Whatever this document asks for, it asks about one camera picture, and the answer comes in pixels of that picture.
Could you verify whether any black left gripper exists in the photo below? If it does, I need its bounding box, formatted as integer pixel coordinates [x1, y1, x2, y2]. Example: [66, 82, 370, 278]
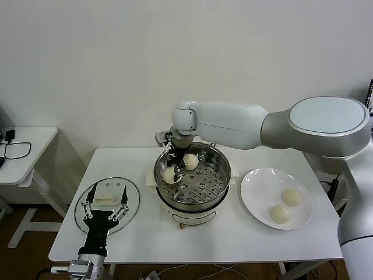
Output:
[76, 186, 130, 257]

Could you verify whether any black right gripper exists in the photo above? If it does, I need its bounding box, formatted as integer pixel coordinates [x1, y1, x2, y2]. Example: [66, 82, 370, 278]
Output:
[166, 142, 191, 184]

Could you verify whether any white steamed baozi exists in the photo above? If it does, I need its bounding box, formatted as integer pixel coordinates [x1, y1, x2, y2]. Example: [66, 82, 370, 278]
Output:
[182, 153, 200, 171]
[280, 188, 302, 208]
[163, 168, 179, 185]
[268, 204, 292, 225]

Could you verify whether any glass lid with white handle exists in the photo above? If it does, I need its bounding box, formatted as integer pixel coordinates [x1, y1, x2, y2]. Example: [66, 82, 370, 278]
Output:
[73, 176, 141, 234]

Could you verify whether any stainless steel steamer basket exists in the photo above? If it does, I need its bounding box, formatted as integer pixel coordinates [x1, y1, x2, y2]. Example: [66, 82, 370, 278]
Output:
[153, 141, 233, 213]

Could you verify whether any white round plate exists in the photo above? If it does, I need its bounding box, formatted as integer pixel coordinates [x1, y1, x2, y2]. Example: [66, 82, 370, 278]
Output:
[240, 167, 314, 231]

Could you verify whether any black power strip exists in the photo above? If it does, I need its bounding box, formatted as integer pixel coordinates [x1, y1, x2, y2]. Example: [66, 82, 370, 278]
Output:
[328, 178, 340, 205]

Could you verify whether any black laptop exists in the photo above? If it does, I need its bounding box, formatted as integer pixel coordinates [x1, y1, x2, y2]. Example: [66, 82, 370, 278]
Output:
[365, 78, 373, 117]

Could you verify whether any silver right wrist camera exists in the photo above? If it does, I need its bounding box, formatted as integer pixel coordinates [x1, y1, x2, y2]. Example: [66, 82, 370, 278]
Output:
[154, 131, 174, 146]

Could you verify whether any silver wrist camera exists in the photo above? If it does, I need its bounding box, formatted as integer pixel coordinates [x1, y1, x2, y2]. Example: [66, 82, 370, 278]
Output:
[154, 131, 174, 146]
[50, 258, 98, 280]

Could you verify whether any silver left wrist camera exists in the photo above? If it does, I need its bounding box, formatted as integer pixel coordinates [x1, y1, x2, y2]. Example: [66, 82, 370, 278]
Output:
[50, 258, 98, 280]

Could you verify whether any white side table with cable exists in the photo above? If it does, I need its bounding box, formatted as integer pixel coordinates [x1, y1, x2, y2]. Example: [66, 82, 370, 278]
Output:
[0, 125, 69, 249]

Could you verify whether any black looped cable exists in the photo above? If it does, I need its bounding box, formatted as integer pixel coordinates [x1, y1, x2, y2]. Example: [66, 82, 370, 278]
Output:
[3, 141, 33, 162]

